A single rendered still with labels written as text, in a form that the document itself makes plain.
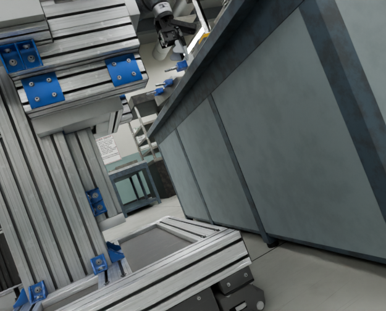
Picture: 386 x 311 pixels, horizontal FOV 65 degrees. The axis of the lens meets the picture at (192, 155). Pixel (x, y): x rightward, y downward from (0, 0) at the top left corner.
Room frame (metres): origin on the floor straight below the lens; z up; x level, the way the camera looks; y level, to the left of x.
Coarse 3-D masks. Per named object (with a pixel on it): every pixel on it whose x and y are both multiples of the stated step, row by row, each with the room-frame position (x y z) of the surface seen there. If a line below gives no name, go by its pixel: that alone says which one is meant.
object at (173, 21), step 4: (172, 20) 1.24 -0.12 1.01; (176, 20) 1.24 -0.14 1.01; (172, 24) 1.24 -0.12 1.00; (176, 24) 1.24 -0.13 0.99; (180, 24) 1.24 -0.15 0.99; (184, 24) 1.25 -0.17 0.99; (188, 24) 1.25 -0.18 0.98; (192, 24) 1.26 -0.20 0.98; (180, 28) 1.26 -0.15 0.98; (184, 28) 1.26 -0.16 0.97; (188, 28) 1.26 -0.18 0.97; (192, 28) 1.26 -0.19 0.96; (184, 32) 1.29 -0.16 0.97; (188, 32) 1.28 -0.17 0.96; (192, 32) 1.28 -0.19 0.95
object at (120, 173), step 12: (120, 168) 5.09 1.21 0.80; (132, 168) 5.17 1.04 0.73; (144, 168) 5.47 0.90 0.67; (120, 180) 6.70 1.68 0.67; (132, 180) 6.96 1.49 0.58; (144, 192) 6.10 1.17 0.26; (156, 192) 5.27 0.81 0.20; (120, 204) 5.03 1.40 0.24; (132, 204) 6.16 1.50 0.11; (144, 204) 5.17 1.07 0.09
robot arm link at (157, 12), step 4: (160, 4) 1.22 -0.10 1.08; (164, 4) 1.21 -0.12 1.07; (168, 4) 1.23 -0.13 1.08; (156, 8) 1.22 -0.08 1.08; (160, 8) 1.22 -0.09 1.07; (164, 8) 1.22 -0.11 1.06; (168, 8) 1.23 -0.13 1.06; (156, 12) 1.23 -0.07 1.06; (160, 12) 1.22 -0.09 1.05; (164, 12) 1.22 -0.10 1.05; (172, 12) 1.25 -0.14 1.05; (156, 16) 1.23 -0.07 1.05
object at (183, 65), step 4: (192, 56) 1.24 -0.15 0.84; (184, 60) 1.23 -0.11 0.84; (188, 60) 1.23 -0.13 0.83; (176, 64) 1.24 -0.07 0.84; (180, 64) 1.23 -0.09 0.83; (184, 64) 1.23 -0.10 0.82; (188, 64) 1.23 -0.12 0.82; (168, 68) 1.23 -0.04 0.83; (172, 68) 1.23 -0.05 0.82; (176, 68) 1.24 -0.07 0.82; (180, 68) 1.23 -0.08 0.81; (184, 68) 1.25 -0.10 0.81
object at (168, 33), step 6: (168, 12) 1.22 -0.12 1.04; (156, 18) 1.23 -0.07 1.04; (162, 18) 1.23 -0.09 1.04; (168, 18) 1.24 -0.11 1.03; (156, 24) 1.24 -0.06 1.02; (162, 24) 1.23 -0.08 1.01; (168, 24) 1.24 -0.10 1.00; (156, 30) 1.25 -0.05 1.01; (162, 30) 1.21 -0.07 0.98; (168, 30) 1.21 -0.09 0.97; (174, 30) 1.23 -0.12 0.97; (180, 30) 1.23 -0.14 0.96; (162, 36) 1.21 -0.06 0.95; (168, 36) 1.21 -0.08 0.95; (174, 36) 1.22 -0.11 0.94; (162, 42) 1.25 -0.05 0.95; (168, 42) 1.23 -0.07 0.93; (174, 42) 1.26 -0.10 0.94; (162, 48) 1.27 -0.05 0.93
